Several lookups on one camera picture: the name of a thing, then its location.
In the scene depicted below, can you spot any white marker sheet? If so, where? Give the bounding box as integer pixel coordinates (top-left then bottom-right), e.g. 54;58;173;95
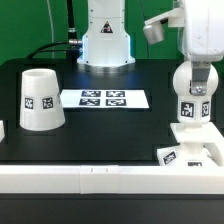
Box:
61;89;149;109

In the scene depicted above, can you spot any white lamp base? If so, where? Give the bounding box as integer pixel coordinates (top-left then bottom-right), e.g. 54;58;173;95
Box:
157;122;224;167

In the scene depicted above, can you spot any black vertical cable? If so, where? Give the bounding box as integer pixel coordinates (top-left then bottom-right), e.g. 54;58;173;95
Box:
66;0;78;61

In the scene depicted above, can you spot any thin white cable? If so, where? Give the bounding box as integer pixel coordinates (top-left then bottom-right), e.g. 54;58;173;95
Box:
46;0;56;59

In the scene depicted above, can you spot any white left wall block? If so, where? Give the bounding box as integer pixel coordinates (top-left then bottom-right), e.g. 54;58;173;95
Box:
0;120;5;142

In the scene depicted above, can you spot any white lamp bulb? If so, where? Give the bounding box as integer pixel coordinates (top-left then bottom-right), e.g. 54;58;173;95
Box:
173;61;218;126

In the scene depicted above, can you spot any white front wall bar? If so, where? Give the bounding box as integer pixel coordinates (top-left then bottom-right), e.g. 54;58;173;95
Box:
0;165;224;194

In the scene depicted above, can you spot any black cable with connector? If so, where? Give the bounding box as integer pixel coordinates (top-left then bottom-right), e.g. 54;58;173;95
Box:
26;38;84;60

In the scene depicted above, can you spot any white lamp shade cone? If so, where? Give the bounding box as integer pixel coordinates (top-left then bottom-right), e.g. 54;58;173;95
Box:
20;69;65;131

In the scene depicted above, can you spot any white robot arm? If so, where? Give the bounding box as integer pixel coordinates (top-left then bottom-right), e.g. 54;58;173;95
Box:
78;0;224;96

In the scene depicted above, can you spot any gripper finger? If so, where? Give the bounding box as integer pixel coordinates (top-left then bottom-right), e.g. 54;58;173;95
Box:
191;61;211;96

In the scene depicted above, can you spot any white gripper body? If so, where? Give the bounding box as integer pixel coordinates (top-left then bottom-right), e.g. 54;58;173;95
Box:
143;0;224;62

